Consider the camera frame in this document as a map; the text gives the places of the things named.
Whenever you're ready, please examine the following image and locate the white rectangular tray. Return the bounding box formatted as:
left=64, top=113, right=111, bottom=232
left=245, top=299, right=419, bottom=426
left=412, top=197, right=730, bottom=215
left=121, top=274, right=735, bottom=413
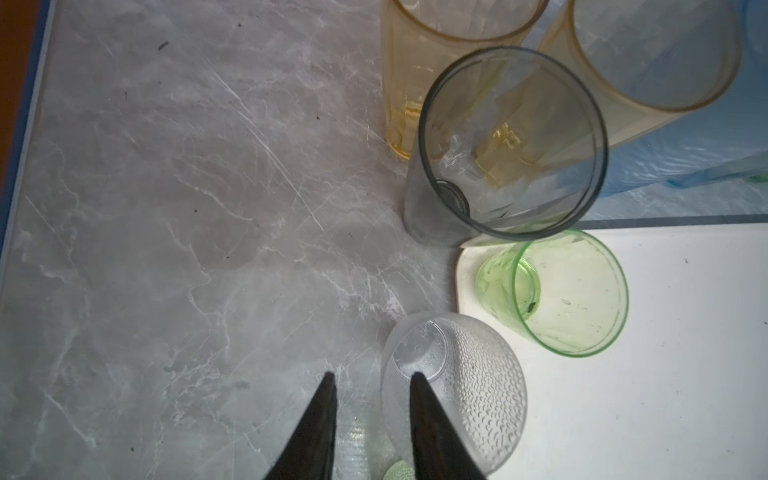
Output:
left=454, top=223, right=768, bottom=480

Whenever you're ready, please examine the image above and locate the amber tall cup back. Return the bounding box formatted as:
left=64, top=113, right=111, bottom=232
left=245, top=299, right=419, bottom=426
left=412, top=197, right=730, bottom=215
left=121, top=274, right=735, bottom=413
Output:
left=381, top=0, right=548, bottom=161

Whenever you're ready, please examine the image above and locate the blue tall cup left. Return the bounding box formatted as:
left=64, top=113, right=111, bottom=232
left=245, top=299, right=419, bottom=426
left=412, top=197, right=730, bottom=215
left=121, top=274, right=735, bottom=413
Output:
left=602, top=1, right=767, bottom=196

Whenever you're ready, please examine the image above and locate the small green cup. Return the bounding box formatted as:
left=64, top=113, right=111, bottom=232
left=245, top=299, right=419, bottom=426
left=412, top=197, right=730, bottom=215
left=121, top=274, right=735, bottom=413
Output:
left=475, top=230, right=629, bottom=358
left=382, top=460, right=415, bottom=480

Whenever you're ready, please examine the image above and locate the grey smoky tall cup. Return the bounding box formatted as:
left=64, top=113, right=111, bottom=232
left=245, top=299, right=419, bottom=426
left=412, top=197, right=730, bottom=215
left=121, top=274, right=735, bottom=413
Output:
left=403, top=46, right=609, bottom=247

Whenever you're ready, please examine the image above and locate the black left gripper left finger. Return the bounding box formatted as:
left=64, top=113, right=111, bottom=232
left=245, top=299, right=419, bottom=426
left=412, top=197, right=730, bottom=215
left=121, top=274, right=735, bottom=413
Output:
left=265, top=372, right=338, bottom=480

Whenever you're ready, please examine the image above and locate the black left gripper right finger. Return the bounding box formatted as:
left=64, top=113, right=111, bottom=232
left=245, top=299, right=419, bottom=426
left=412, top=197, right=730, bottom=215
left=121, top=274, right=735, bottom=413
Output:
left=409, top=372, right=485, bottom=480

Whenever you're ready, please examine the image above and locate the clear dimpled small cup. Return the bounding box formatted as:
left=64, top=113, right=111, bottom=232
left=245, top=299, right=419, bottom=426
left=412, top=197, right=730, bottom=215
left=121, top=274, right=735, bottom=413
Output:
left=380, top=312, right=528, bottom=474

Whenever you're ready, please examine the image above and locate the yellow tall cup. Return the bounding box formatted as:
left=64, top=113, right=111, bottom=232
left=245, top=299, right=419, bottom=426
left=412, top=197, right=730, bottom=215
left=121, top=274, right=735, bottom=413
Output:
left=473, top=0, right=744, bottom=187

